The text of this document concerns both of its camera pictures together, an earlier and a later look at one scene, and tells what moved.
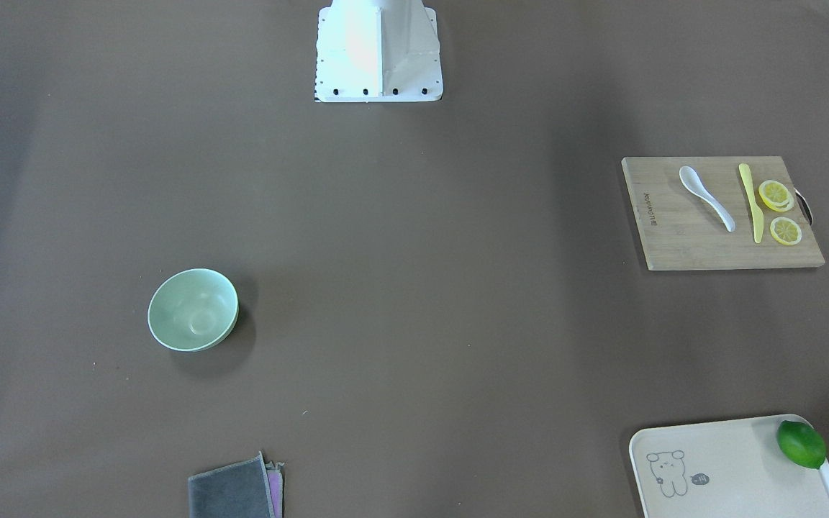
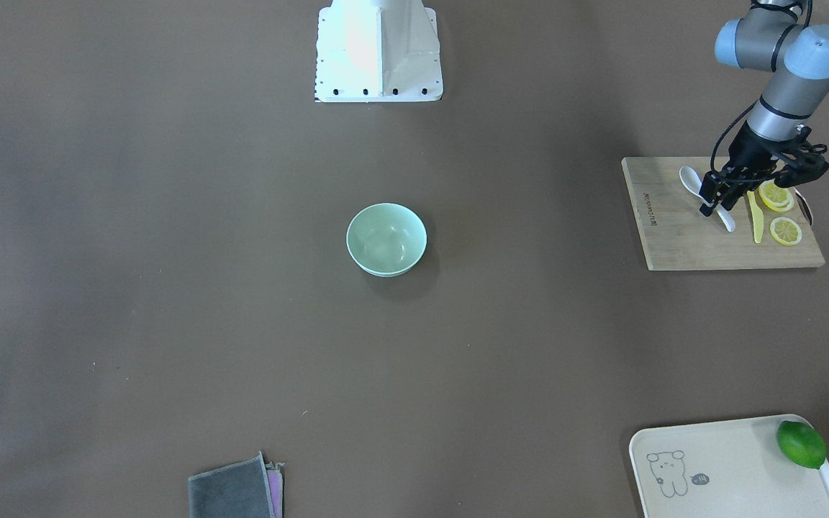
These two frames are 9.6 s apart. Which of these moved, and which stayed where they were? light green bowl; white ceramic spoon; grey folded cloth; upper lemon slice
Moved: light green bowl
Stayed: upper lemon slice; grey folded cloth; white ceramic spoon
